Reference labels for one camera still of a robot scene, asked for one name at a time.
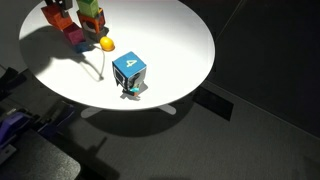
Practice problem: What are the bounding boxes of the light green block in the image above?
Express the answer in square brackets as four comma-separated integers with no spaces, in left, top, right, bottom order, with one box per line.
[76,0,101,19]

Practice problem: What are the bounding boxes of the yellow block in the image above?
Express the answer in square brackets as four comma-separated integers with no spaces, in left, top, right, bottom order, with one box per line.
[76,7,111,43]

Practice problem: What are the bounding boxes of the small blue block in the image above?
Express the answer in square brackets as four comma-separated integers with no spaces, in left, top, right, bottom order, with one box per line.
[72,41,96,55]

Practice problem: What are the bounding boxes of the yellow ball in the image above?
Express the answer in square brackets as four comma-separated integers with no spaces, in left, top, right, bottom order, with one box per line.
[99,36,116,52]

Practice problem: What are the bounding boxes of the blue paper cube with number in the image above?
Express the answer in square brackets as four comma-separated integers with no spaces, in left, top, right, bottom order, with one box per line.
[111,50,148,90]

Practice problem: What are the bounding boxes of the small silver black toy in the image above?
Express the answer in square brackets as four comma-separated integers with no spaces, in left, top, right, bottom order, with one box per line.
[121,79,143,98]

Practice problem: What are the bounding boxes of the purple black clamp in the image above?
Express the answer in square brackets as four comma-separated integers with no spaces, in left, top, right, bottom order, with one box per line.
[35,101,76,135]
[0,111,34,148]

